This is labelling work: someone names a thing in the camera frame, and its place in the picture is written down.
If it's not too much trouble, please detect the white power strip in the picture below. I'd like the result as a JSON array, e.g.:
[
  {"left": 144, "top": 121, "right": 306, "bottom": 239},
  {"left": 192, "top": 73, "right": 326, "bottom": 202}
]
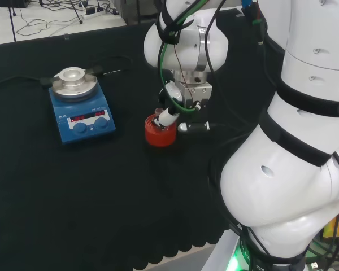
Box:
[{"left": 82, "top": 9, "right": 106, "bottom": 20}]

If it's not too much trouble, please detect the yellow stop button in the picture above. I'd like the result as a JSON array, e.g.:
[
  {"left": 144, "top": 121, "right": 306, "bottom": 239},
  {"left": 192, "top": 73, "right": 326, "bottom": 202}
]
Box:
[{"left": 321, "top": 210, "right": 339, "bottom": 244}]

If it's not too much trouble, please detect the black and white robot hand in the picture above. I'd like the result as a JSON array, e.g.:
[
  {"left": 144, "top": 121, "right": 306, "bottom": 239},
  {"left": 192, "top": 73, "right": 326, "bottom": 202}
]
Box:
[{"left": 154, "top": 83, "right": 218, "bottom": 134}]

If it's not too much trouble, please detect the blue-base heater with steel plate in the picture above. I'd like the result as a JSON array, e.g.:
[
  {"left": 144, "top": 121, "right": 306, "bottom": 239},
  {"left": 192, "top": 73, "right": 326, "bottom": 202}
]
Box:
[{"left": 40, "top": 65, "right": 117, "bottom": 146}]

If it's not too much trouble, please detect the black heater power cable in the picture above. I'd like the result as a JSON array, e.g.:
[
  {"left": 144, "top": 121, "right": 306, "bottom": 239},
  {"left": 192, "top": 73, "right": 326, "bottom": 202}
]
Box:
[{"left": 0, "top": 74, "right": 44, "bottom": 89}]

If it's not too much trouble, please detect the black bench cloth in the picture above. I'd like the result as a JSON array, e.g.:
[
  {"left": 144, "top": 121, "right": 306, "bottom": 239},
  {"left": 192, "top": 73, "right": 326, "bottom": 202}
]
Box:
[{"left": 0, "top": 7, "right": 286, "bottom": 271}]

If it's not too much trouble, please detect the steel probe with black cable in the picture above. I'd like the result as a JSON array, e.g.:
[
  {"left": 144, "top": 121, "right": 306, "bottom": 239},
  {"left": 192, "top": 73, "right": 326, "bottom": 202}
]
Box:
[{"left": 99, "top": 55, "right": 134, "bottom": 76}]

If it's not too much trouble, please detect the white floor cable tangle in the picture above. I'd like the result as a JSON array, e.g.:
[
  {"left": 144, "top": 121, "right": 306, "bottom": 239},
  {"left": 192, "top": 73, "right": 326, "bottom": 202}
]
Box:
[{"left": 16, "top": 0, "right": 83, "bottom": 37}]

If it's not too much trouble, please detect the thin black stand pole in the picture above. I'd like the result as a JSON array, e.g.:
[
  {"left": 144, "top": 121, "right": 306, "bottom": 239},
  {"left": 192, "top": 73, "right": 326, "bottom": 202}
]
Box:
[{"left": 8, "top": 0, "right": 17, "bottom": 43}]

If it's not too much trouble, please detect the grey metal cabinet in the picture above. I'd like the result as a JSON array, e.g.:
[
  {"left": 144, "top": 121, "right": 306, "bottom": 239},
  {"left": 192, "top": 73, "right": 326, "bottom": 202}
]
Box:
[{"left": 114, "top": 0, "right": 159, "bottom": 25}]

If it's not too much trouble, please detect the clear round-bottom glass flask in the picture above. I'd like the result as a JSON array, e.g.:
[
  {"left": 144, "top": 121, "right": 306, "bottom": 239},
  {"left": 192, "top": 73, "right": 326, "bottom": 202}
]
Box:
[{"left": 154, "top": 107, "right": 170, "bottom": 133}]

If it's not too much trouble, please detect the black tripod leg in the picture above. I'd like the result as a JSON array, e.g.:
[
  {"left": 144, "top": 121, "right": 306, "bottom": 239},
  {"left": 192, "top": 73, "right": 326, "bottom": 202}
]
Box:
[{"left": 68, "top": 0, "right": 84, "bottom": 24}]

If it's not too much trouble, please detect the black computer case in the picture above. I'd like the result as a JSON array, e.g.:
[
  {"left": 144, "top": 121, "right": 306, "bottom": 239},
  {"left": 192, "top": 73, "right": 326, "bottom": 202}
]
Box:
[{"left": 0, "top": 0, "right": 32, "bottom": 9}]

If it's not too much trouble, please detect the orange ribbed flask ring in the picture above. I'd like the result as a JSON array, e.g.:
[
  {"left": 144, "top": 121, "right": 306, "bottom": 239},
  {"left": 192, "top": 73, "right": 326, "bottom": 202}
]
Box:
[{"left": 144, "top": 113, "right": 177, "bottom": 148}]

